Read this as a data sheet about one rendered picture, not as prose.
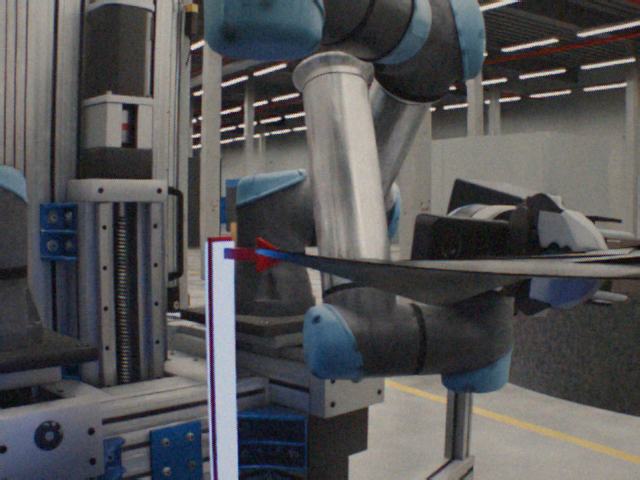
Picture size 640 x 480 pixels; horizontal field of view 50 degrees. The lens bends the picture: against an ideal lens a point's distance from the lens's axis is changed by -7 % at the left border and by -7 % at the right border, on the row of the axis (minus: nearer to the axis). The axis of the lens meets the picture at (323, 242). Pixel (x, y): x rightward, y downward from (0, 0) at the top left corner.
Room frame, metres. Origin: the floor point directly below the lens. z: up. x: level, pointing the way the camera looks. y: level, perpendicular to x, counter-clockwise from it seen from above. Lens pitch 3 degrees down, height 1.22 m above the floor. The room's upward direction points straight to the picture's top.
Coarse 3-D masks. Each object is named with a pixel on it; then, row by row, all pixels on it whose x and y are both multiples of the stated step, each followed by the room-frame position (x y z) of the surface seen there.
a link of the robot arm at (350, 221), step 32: (320, 64) 0.82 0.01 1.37; (352, 64) 0.82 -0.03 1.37; (320, 96) 0.80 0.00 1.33; (352, 96) 0.80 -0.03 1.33; (320, 128) 0.79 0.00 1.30; (352, 128) 0.78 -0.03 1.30; (320, 160) 0.78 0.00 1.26; (352, 160) 0.77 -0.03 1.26; (320, 192) 0.77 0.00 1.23; (352, 192) 0.75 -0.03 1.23; (320, 224) 0.76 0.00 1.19; (352, 224) 0.74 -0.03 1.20; (384, 224) 0.76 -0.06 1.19; (352, 256) 0.73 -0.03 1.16; (384, 256) 0.74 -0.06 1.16; (352, 288) 0.71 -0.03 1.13; (320, 320) 0.70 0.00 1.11; (352, 320) 0.70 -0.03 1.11; (384, 320) 0.70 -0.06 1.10; (416, 320) 0.71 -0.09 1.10; (320, 352) 0.68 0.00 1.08; (352, 352) 0.69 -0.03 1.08; (384, 352) 0.70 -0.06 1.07; (416, 352) 0.70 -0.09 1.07
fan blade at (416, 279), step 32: (288, 256) 0.39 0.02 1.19; (320, 256) 0.38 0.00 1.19; (480, 256) 0.44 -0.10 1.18; (512, 256) 0.42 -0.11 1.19; (544, 256) 0.39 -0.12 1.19; (576, 256) 0.38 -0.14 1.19; (608, 256) 0.36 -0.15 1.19; (384, 288) 0.53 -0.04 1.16; (416, 288) 0.53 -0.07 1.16; (448, 288) 0.53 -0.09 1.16; (480, 288) 0.53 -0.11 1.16
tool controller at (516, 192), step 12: (456, 180) 1.04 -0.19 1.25; (468, 180) 1.04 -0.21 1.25; (480, 180) 1.11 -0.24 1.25; (456, 192) 1.04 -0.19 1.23; (468, 192) 1.03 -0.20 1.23; (480, 192) 1.02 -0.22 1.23; (492, 192) 1.01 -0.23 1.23; (504, 192) 1.01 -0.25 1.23; (516, 192) 1.05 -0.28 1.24; (528, 192) 1.15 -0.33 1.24; (456, 204) 1.04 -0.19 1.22; (468, 204) 1.03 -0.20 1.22; (492, 204) 1.01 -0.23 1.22; (504, 204) 1.00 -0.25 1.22; (516, 204) 0.99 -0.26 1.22; (516, 312) 1.14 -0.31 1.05
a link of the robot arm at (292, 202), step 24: (240, 192) 1.20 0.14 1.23; (264, 192) 1.17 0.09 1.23; (288, 192) 1.18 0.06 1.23; (240, 216) 1.19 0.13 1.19; (264, 216) 1.17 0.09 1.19; (288, 216) 1.18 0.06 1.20; (312, 216) 1.18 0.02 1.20; (240, 240) 1.19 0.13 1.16; (288, 240) 1.18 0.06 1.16; (312, 240) 1.21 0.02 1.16
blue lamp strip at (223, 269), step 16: (224, 272) 0.53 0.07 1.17; (224, 288) 0.53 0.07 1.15; (224, 304) 0.53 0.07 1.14; (224, 320) 0.53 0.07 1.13; (224, 336) 0.53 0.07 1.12; (224, 352) 0.53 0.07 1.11; (224, 368) 0.53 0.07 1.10; (224, 384) 0.53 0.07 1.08; (224, 400) 0.53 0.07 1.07; (224, 416) 0.53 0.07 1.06; (224, 432) 0.53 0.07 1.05; (224, 448) 0.53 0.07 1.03; (224, 464) 0.53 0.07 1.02
